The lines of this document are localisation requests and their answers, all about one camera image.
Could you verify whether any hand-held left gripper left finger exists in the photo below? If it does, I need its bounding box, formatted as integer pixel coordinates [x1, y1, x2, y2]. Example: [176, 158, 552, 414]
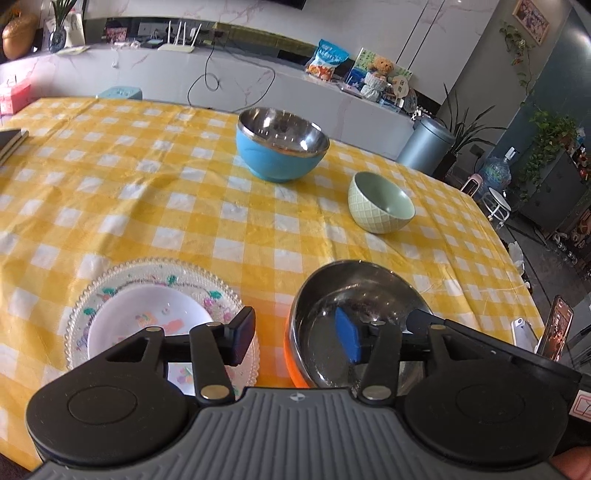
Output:
[99, 306, 257, 402]

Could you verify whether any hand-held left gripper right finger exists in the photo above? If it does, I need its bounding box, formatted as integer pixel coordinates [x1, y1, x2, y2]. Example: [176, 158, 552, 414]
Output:
[334, 306, 459, 402]

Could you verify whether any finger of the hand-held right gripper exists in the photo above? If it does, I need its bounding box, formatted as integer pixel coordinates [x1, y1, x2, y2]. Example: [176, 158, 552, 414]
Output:
[405, 308, 505, 360]

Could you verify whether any orange steel bowl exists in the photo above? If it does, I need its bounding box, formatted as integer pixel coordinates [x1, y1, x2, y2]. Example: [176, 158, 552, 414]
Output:
[287, 260, 437, 389]

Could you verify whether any small white plate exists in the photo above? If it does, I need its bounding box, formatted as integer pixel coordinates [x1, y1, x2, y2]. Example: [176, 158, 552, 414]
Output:
[87, 284, 215, 365]

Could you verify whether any green ceramic bowl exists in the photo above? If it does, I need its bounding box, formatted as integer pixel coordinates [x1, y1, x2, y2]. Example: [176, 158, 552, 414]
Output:
[348, 172, 416, 234]

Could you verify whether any clear glass plate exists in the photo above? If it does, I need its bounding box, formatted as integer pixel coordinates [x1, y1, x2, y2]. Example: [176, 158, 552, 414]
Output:
[64, 257, 262, 398]

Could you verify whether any blue steel bowl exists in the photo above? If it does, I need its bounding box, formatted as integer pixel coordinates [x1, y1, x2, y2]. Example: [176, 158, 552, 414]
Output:
[236, 107, 331, 183]

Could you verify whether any smartphone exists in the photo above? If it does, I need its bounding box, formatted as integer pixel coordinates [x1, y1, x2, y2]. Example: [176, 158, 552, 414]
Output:
[536, 295, 574, 361]

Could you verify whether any white phone stand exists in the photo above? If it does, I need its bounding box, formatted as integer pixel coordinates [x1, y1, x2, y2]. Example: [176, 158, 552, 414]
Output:
[510, 318, 539, 352]

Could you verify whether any yellow checked tablecloth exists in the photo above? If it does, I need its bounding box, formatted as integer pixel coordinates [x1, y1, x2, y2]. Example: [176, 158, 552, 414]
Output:
[0, 96, 548, 472]

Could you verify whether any white stool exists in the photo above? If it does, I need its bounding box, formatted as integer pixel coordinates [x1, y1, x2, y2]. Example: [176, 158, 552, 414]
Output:
[480, 190, 511, 227]

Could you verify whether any blue water jug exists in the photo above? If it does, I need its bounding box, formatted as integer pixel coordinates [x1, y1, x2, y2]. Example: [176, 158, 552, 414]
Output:
[478, 147, 517, 192]

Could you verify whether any grey trash can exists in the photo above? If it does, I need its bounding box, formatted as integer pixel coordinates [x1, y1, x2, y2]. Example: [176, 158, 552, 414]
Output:
[397, 115, 456, 175]

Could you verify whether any long-leaved potted plant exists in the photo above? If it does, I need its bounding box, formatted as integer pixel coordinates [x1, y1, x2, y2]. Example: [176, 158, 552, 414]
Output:
[434, 83, 506, 181]

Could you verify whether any bushy ivy plant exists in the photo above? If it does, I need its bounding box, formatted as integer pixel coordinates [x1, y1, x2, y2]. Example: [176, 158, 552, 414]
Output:
[519, 108, 580, 199]

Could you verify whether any paper hand fan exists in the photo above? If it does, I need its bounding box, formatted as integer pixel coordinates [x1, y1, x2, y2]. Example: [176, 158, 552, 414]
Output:
[387, 76, 411, 104]

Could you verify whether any white marble television console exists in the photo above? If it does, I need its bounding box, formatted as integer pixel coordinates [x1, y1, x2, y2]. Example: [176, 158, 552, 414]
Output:
[0, 44, 419, 160]

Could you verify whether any teddy bear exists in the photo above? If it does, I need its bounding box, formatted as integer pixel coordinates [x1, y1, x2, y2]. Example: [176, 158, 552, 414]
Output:
[362, 58, 394, 101]

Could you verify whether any green picture board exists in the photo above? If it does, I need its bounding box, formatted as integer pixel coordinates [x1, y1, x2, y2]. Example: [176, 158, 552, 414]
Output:
[345, 47, 413, 90]

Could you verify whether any teal stool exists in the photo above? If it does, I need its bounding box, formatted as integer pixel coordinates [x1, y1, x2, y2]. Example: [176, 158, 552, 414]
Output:
[96, 86, 143, 100]

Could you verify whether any blue snack bag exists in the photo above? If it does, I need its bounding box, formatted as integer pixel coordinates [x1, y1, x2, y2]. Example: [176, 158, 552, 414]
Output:
[305, 39, 350, 81]

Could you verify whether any hanging ivy vine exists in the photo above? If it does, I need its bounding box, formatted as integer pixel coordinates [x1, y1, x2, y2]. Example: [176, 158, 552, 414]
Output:
[499, 22, 536, 107]

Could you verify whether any white router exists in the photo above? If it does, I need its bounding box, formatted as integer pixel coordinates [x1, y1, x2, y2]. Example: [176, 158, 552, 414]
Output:
[158, 21, 202, 52]

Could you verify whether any black notebook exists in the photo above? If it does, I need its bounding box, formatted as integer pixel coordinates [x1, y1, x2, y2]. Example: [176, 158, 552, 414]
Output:
[0, 128, 29, 163]

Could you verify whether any pink box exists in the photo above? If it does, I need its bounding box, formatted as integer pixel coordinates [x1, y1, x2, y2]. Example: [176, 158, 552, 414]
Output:
[0, 78, 33, 116]

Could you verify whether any white drawing card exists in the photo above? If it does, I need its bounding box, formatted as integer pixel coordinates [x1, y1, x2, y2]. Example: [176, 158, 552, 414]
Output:
[62, 11, 86, 47]

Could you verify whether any plant in blue glass vase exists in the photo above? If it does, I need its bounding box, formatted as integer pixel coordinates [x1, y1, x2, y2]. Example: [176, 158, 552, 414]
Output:
[46, 0, 77, 52]

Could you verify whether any golden vase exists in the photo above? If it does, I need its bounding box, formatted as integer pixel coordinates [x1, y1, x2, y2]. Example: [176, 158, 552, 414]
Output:
[2, 12, 40, 61]

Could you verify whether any black cable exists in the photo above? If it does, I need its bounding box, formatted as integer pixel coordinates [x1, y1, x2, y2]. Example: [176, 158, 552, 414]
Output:
[187, 34, 276, 104]

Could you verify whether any framed wall picture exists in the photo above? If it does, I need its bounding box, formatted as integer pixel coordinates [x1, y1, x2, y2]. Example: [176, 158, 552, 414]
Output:
[512, 0, 550, 45]

